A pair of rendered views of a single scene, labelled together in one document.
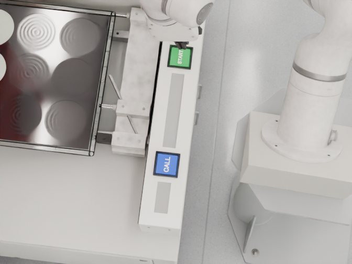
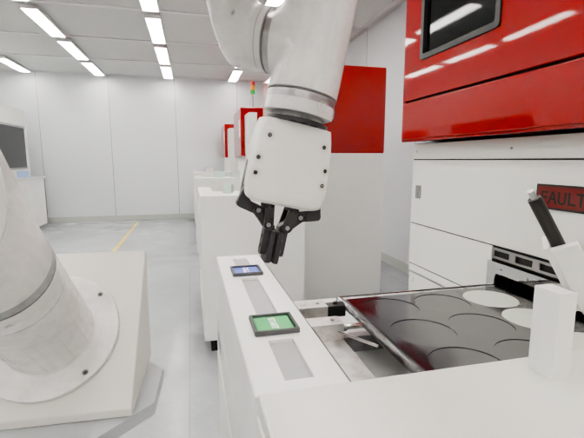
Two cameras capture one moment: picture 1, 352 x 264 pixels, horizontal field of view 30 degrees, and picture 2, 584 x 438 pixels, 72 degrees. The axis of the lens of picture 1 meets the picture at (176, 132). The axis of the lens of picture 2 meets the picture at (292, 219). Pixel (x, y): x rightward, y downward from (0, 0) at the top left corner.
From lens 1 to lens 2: 163 cm
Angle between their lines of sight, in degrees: 96
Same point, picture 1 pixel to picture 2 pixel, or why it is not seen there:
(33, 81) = (464, 321)
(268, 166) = (118, 255)
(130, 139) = (302, 305)
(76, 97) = (398, 320)
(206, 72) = not seen: outside the picture
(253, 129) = (130, 340)
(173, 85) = (268, 308)
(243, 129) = (144, 396)
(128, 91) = (339, 348)
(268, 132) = (107, 327)
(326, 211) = not seen: hidden behind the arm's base
